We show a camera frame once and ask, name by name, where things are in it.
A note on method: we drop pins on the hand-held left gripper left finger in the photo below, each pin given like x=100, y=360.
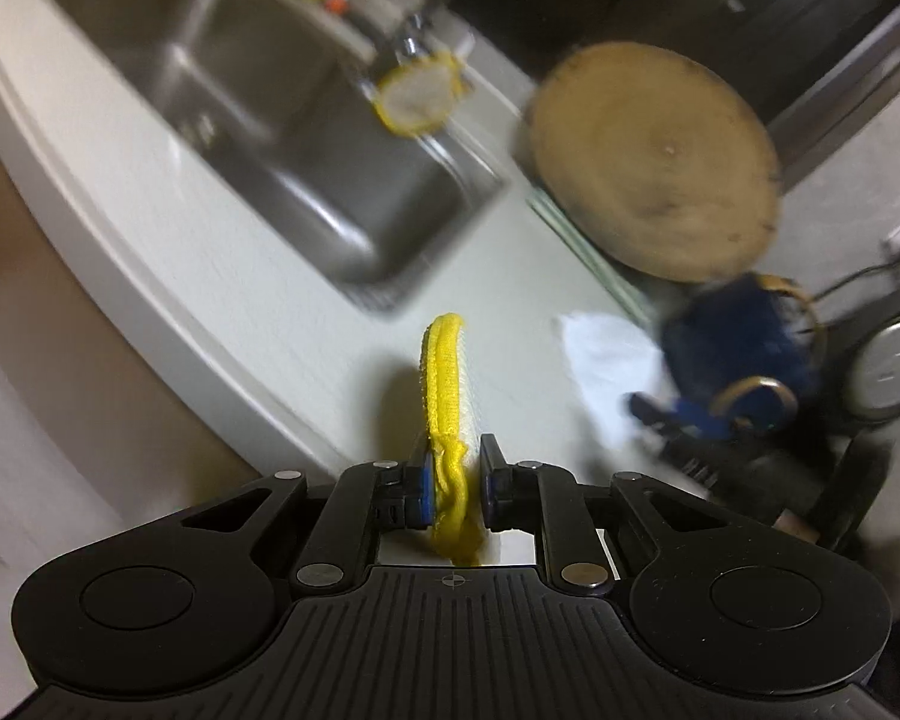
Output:
x=422, y=487

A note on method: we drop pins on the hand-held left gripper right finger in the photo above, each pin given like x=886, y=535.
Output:
x=487, y=481

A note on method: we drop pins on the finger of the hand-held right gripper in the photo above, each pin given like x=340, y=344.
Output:
x=690, y=450

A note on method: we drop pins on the yellow rimmed mesh scrubber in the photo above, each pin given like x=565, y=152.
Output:
x=416, y=94
x=446, y=382

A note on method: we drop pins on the navy blue kitchen appliance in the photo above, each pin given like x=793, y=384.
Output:
x=720, y=337

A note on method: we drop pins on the white plastic bag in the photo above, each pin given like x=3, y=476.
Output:
x=607, y=360

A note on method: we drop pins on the black rice cooker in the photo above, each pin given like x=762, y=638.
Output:
x=896, y=367

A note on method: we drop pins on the green striped dishcloth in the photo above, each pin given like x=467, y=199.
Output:
x=585, y=247

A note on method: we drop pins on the round wooden cutting board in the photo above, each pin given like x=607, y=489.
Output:
x=652, y=165

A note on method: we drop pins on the stainless steel sink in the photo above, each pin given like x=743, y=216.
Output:
x=270, y=127

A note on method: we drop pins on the small orange item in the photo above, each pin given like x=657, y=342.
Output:
x=334, y=2

